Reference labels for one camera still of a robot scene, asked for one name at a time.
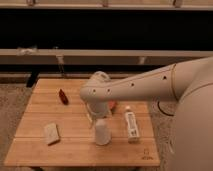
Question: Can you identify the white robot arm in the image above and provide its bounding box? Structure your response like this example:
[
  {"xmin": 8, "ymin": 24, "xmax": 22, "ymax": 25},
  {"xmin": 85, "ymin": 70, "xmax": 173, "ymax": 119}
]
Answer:
[{"xmin": 80, "ymin": 56, "xmax": 213, "ymax": 171}]

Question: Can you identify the beige sponge block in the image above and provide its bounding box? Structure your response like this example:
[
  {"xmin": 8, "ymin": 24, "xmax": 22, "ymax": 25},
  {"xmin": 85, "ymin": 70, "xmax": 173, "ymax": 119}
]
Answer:
[{"xmin": 44, "ymin": 123, "xmax": 60, "ymax": 145}]

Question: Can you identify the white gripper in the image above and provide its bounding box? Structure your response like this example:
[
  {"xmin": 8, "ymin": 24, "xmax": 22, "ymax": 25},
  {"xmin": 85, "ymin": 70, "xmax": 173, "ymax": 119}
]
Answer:
[{"xmin": 86, "ymin": 102, "xmax": 110, "ymax": 129}]

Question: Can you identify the white tube bottle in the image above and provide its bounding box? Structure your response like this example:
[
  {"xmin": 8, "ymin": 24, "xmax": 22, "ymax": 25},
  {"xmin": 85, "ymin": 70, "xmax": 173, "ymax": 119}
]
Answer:
[{"xmin": 124, "ymin": 106, "xmax": 140, "ymax": 143}]

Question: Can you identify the black cable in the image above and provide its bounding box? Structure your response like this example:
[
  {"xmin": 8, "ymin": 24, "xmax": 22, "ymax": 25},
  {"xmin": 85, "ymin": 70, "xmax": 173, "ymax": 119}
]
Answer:
[{"xmin": 157, "ymin": 100, "xmax": 176, "ymax": 118}]

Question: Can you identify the white ceramic cup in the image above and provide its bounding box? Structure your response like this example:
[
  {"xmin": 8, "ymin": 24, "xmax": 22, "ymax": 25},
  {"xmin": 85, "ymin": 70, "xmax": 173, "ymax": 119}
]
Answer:
[{"xmin": 95, "ymin": 119, "xmax": 111, "ymax": 146}]

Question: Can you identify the orange bowl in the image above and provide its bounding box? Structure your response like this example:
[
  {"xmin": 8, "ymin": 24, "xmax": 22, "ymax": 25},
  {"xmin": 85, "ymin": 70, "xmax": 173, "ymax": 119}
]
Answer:
[{"xmin": 108, "ymin": 101, "xmax": 117, "ymax": 110}]

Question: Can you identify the small dark red object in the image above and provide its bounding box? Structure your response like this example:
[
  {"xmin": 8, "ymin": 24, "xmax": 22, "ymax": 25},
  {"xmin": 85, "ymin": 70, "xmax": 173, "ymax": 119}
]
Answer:
[{"xmin": 59, "ymin": 89, "xmax": 69, "ymax": 105}]

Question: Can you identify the wooden table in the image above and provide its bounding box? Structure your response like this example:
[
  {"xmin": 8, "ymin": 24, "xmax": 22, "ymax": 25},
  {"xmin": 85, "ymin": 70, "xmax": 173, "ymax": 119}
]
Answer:
[{"xmin": 4, "ymin": 79, "xmax": 160, "ymax": 167}]

